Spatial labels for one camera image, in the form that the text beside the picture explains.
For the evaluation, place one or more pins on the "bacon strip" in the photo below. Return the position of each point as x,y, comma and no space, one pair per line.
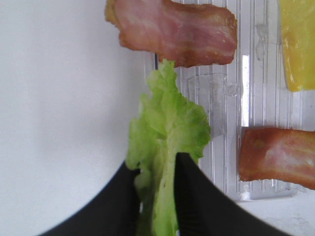
276,153
188,34

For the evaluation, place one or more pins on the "green lettuce leaf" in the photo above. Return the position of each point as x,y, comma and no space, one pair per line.
168,123

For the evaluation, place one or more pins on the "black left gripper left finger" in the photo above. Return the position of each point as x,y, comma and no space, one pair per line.
113,212

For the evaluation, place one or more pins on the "yellow cheese slice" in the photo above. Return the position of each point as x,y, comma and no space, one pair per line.
298,42

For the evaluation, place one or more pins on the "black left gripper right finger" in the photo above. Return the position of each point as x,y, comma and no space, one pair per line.
203,210

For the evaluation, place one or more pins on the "clear plastic ingredient tray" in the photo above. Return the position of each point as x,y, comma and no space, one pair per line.
249,92

